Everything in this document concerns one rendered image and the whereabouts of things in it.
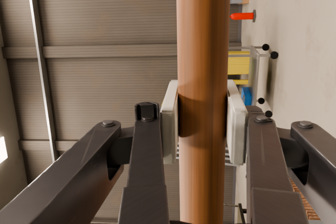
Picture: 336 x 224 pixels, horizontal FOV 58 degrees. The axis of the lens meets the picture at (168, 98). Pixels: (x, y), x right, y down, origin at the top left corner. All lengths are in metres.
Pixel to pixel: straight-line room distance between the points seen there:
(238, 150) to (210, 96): 0.03
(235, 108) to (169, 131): 0.04
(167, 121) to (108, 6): 8.03
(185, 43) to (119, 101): 8.29
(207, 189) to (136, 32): 7.86
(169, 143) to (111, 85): 8.25
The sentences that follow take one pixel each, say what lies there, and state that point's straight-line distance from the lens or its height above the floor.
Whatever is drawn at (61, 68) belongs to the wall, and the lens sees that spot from 8.75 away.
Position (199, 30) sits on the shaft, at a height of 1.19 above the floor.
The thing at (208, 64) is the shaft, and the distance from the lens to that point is 0.17.
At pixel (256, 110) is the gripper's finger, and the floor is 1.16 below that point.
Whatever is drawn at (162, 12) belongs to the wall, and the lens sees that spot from 7.92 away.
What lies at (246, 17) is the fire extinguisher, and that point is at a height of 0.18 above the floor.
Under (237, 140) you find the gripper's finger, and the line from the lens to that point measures 0.16.
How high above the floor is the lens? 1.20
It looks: 5 degrees up
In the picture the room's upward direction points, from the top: 90 degrees counter-clockwise
